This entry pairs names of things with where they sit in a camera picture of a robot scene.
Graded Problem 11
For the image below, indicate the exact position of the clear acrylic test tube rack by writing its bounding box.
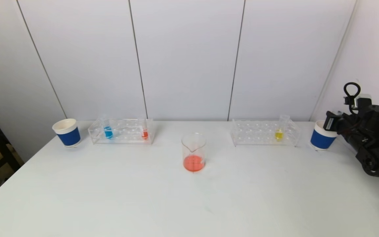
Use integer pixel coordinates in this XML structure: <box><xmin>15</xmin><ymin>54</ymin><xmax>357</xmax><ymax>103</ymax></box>
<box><xmin>230</xmin><ymin>119</ymin><xmax>301</xmax><ymax>147</ymax></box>
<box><xmin>89</xmin><ymin>119</ymin><xmax>154</xmax><ymax>145</ymax></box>

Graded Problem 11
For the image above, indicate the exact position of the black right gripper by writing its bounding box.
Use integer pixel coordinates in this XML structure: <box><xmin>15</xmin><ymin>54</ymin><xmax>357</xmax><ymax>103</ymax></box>
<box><xmin>323</xmin><ymin>111</ymin><xmax>349</xmax><ymax>135</ymax></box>

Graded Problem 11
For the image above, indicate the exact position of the test tube with blue pigment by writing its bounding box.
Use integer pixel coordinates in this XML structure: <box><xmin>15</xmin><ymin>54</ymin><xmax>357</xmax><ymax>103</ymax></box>
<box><xmin>103</xmin><ymin>117</ymin><xmax>114</xmax><ymax>139</ymax></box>

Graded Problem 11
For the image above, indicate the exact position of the test tube with yellow pigment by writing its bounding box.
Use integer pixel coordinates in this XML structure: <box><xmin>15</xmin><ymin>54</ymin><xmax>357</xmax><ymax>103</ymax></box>
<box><xmin>274</xmin><ymin>115</ymin><xmax>290</xmax><ymax>141</ymax></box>

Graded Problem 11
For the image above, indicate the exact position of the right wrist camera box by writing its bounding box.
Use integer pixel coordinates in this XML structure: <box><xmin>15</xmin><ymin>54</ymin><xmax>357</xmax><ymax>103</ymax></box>
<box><xmin>344</xmin><ymin>94</ymin><xmax>373</xmax><ymax>114</ymax></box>

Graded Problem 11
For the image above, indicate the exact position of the clear glass beaker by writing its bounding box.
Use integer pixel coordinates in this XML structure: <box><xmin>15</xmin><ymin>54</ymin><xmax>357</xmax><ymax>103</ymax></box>
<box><xmin>181</xmin><ymin>132</ymin><xmax>207</xmax><ymax>173</ymax></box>

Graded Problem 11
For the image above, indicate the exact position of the blue white paper cup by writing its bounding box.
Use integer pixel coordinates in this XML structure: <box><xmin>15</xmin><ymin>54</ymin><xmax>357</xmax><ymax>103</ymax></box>
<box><xmin>310</xmin><ymin>120</ymin><xmax>338</xmax><ymax>151</ymax></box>
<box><xmin>52</xmin><ymin>118</ymin><xmax>81</xmax><ymax>147</ymax></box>

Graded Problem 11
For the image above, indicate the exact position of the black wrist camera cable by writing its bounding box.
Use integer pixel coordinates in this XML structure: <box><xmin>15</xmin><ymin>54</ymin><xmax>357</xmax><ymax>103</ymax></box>
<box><xmin>343</xmin><ymin>82</ymin><xmax>361</xmax><ymax>106</ymax></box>

